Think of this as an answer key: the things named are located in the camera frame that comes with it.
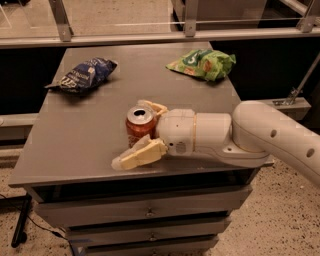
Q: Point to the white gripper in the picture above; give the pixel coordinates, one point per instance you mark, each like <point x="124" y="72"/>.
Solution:
<point x="176" y="130"/>

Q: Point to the red coke can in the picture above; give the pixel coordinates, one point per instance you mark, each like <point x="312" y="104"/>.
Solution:
<point x="140" y="121"/>

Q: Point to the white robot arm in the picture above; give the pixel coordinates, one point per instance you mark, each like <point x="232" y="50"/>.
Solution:
<point x="246" y="137"/>

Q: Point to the green rice chip bag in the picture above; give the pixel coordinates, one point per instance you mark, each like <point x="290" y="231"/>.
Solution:
<point x="206" y="64"/>

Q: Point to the blue chip bag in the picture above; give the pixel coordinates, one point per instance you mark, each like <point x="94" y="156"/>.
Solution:
<point x="85" y="76"/>

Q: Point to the grey drawer cabinet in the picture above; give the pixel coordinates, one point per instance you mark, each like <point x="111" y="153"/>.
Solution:
<point x="68" y="154"/>

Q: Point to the middle grey drawer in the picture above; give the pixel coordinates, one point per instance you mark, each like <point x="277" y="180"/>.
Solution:
<point x="148" y="230"/>

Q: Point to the grey drawer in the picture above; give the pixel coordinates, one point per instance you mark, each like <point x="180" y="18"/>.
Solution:
<point x="148" y="230"/>
<point x="156" y="248"/>
<point x="145" y="206"/>

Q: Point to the top grey drawer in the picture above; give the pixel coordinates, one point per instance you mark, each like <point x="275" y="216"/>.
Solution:
<point x="145" y="206"/>

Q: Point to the bottom grey drawer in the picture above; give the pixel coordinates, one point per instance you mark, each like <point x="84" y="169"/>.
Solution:
<point x="156" y="248"/>

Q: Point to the black floor stand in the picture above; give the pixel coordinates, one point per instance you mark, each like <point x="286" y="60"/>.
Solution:
<point x="22" y="204"/>

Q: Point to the metal glass railing frame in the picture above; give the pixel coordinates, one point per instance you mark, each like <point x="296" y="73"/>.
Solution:
<point x="77" y="23"/>

